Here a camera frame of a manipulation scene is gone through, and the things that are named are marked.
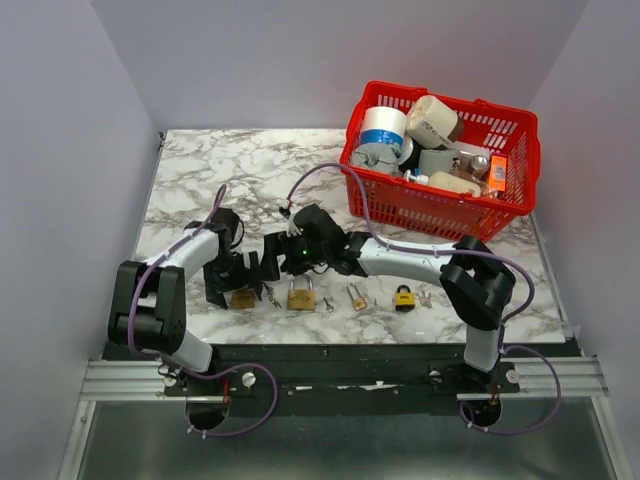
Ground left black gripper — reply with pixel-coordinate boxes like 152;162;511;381
204;251;263;309

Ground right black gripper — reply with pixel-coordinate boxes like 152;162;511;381
254;230;329;283

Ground brass padlock with key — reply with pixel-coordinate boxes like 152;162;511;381
230;289;256;309

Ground dark keys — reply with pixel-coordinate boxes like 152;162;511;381
264;284;281;308

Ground silver padlock key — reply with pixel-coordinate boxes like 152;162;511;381
323;297;335;313

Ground small brass long-shackle padlock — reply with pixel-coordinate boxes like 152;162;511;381
347;283;368;311

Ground yellow padlock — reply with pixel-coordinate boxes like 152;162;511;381
394;284;416;312

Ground silver keys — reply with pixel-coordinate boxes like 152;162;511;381
418;293;432;308

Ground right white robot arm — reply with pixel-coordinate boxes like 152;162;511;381
260;204;516;392

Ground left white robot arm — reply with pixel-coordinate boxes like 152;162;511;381
108;208;263;395

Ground red plastic basket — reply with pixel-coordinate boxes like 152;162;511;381
345;94;541;242

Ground grey cloth bundle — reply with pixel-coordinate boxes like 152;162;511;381
350;143;398;174

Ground white tape roll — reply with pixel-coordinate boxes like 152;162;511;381
359;106;407;159

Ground beige bottle in basket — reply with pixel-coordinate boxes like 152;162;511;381
427;171;481;197

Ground beige foam roll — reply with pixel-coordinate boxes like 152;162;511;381
405;95;464;149

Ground metal can in basket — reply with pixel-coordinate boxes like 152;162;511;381
469;155;490;176

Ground orange small box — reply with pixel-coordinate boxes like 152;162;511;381
488;153;508;192

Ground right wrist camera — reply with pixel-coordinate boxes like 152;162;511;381
279;200;303;237

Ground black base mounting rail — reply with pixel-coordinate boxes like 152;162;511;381
99;342;531;419

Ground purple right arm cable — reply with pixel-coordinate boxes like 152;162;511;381
288;162;564;435

